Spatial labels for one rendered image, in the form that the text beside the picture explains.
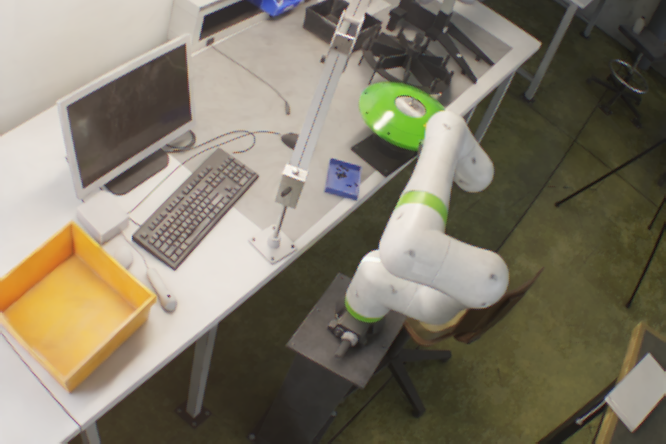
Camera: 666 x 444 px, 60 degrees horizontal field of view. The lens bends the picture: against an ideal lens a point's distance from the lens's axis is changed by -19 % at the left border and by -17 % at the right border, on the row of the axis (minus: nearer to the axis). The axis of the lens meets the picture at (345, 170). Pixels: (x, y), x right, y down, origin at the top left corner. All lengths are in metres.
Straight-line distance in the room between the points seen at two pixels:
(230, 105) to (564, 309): 2.05
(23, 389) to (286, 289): 1.68
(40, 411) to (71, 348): 0.20
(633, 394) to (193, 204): 1.41
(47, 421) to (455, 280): 0.98
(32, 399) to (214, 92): 1.27
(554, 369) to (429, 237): 1.98
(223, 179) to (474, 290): 0.88
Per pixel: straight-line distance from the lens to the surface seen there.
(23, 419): 1.53
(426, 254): 1.33
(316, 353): 1.82
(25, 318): 1.65
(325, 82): 1.68
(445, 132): 1.63
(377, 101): 2.14
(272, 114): 2.23
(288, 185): 1.65
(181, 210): 1.84
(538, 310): 3.38
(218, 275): 1.75
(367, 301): 1.76
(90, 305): 1.66
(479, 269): 1.35
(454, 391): 2.89
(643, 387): 2.02
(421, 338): 2.25
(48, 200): 1.88
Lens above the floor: 2.32
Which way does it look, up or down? 42 degrees down
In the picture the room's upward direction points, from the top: 22 degrees clockwise
